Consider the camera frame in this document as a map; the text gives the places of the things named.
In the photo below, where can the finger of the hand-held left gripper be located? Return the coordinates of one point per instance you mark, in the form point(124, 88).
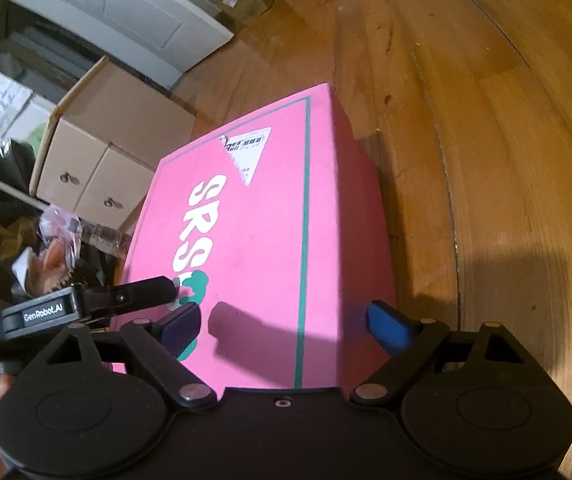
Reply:
point(135, 296)

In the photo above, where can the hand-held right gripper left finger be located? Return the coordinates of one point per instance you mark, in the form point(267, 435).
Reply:
point(180, 324)

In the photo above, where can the wooden desktop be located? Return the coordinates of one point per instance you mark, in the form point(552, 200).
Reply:
point(491, 160)

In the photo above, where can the black bag with clutter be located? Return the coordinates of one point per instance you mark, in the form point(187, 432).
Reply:
point(10, 200)

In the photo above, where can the white cabinet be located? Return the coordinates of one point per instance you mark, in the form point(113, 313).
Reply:
point(115, 5)

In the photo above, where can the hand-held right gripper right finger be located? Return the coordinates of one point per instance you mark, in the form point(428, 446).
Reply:
point(388, 327)

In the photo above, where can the brown cardboard drawer box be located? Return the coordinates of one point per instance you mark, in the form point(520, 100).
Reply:
point(115, 125)

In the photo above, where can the pink box lid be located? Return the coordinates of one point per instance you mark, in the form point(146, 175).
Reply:
point(266, 235)

